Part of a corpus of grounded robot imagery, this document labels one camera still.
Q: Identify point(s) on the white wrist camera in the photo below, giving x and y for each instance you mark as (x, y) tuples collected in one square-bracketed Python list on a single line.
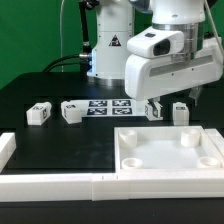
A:
[(153, 43)]

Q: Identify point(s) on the white U-shaped obstacle fence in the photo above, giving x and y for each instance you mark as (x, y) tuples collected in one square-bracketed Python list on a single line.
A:
[(203, 182)]

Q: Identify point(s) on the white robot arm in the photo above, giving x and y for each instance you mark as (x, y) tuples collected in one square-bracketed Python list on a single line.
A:
[(120, 20)]

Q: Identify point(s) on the white sheet with fiducial markers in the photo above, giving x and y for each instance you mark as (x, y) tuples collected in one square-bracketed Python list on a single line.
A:
[(110, 107)]

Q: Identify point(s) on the white square table top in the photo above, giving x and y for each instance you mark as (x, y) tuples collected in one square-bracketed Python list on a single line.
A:
[(164, 148)]

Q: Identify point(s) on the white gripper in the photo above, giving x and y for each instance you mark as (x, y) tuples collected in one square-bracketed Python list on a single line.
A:
[(152, 78)]

